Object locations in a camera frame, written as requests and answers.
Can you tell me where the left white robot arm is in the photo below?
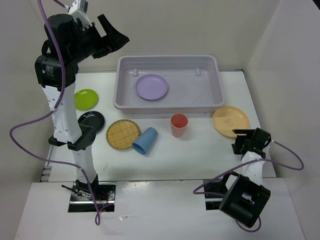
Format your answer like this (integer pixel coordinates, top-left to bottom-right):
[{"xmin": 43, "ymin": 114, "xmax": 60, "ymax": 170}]
[{"xmin": 34, "ymin": 14, "xmax": 130, "ymax": 200}]

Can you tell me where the lavender plastic bin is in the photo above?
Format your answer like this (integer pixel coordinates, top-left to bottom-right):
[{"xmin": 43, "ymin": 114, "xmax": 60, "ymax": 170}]
[{"xmin": 113, "ymin": 55, "xmax": 225, "ymax": 114}]

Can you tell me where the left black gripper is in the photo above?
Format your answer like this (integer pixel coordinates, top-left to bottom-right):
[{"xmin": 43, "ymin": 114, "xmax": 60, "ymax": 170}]
[{"xmin": 68, "ymin": 14, "xmax": 130, "ymax": 63}]

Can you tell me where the black glossy plate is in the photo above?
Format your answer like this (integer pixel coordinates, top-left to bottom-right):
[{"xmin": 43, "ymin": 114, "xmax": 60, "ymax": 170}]
[{"xmin": 77, "ymin": 111, "xmax": 105, "ymax": 133}]

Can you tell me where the lime green plate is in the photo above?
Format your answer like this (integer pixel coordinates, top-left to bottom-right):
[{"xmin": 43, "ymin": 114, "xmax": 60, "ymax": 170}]
[{"xmin": 74, "ymin": 89, "xmax": 99, "ymax": 111}]

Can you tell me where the salmon pink plastic cup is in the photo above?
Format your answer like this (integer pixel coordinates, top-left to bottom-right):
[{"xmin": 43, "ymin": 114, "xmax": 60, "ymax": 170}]
[{"xmin": 170, "ymin": 113, "xmax": 189, "ymax": 138}]

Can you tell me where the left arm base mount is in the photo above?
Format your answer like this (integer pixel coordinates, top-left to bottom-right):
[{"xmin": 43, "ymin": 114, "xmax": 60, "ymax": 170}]
[{"xmin": 61, "ymin": 181, "xmax": 117, "ymax": 213}]

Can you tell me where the blue plastic cup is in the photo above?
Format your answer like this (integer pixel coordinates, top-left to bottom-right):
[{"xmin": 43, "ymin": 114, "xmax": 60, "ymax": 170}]
[{"xmin": 132, "ymin": 127, "xmax": 158, "ymax": 155}]

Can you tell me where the purple plastic plate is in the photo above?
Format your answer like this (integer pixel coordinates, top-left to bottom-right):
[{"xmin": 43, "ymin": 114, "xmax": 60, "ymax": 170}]
[{"xmin": 135, "ymin": 74, "xmax": 169, "ymax": 101}]

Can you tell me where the cream yellow plastic plate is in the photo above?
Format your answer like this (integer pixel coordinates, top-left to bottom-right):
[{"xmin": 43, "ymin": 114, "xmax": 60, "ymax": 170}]
[{"xmin": 212, "ymin": 106, "xmax": 251, "ymax": 139}]

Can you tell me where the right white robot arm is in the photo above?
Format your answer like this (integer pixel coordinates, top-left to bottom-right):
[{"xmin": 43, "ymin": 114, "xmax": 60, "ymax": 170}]
[{"xmin": 203, "ymin": 128, "xmax": 271, "ymax": 233}]

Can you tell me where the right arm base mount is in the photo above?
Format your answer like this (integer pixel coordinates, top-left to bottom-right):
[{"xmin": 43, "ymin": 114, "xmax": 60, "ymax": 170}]
[{"xmin": 204, "ymin": 178, "xmax": 228, "ymax": 211}]

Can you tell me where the woven bamboo plate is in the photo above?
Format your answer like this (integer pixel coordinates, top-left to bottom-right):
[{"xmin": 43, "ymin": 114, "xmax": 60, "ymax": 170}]
[{"xmin": 106, "ymin": 119, "xmax": 141, "ymax": 151}]

